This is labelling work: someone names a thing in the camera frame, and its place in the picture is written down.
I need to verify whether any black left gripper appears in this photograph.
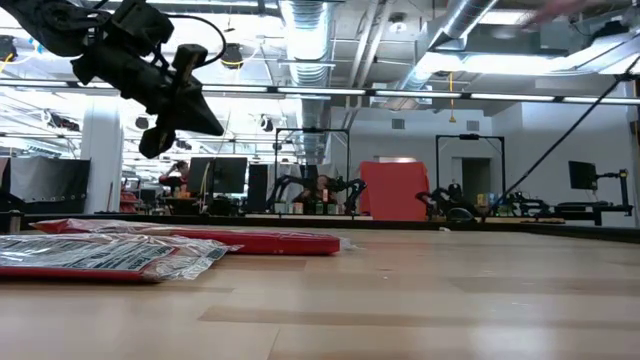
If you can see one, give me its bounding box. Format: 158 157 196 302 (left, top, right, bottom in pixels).
69 0 226 160

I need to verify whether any red popcorn bag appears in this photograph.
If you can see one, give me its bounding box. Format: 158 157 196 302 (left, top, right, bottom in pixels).
0 232 245 285
29 218 359 257

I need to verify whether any black monitor on arm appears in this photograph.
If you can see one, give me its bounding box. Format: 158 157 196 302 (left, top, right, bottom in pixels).
567 159 600 192

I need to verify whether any person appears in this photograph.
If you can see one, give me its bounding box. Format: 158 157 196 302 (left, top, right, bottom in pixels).
299 174 334 204
158 159 192 199

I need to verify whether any black computer monitor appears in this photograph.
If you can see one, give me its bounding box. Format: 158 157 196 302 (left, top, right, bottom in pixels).
213 156 250 196
186 156 217 196

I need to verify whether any white pillar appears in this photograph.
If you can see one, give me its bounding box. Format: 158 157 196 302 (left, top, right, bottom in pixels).
80 93 125 216

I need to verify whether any black ceiling dome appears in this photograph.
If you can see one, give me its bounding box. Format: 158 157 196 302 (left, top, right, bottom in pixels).
219 42 246 71

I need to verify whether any black computer tower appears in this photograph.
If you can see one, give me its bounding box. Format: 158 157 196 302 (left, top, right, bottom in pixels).
247 163 270 214

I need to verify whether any black curtain panel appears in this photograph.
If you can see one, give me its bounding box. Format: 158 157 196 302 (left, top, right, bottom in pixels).
0 155 93 215

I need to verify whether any orange board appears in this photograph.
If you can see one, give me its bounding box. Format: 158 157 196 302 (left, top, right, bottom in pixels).
358 160 432 223

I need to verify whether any long white light strip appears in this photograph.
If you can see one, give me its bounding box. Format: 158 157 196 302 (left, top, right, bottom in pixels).
0 78 640 107

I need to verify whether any black side table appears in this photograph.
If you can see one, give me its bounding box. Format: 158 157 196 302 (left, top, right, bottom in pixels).
551 200 636 228

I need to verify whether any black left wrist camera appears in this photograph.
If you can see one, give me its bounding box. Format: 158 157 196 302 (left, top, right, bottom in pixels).
171 43 209 89

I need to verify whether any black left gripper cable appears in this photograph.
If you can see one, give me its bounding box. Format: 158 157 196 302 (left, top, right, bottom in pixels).
163 13 229 70

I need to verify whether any black camera stand frame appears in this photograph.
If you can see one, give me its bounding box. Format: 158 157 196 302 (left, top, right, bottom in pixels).
273 127 352 212
434 133 507 222

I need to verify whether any silver ventilation duct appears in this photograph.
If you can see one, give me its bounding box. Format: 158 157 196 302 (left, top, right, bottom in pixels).
385 0 502 110
278 0 335 167

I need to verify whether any long black cable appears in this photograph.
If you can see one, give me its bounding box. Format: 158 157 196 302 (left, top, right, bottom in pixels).
486 68 634 214

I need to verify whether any black aluminium table frame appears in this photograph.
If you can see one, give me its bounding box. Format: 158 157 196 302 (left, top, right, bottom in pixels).
0 212 640 245

